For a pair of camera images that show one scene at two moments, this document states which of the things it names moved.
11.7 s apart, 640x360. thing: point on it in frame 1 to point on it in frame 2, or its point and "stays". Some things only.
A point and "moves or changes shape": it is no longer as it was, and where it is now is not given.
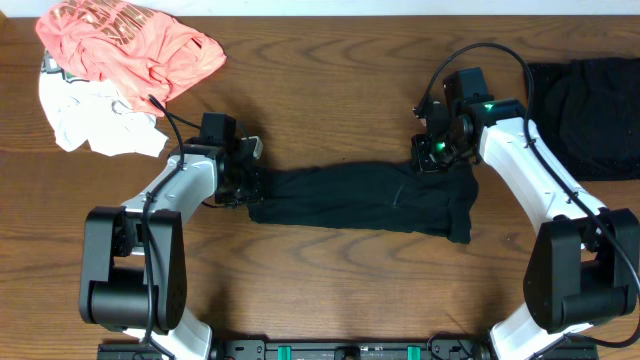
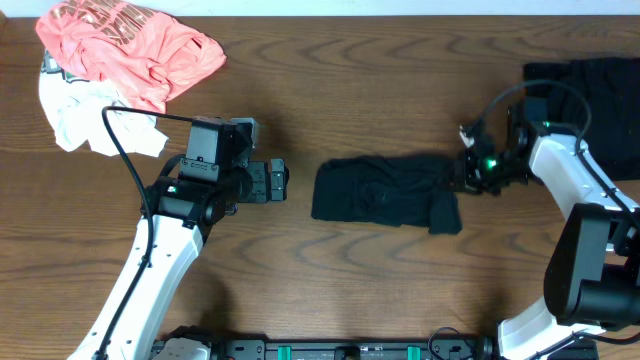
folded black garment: [588, 112] stays
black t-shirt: [373, 196] moves or changes shape
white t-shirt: [78, 111] stays
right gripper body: [434, 155] to [483, 175]
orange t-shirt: [138, 49] stays
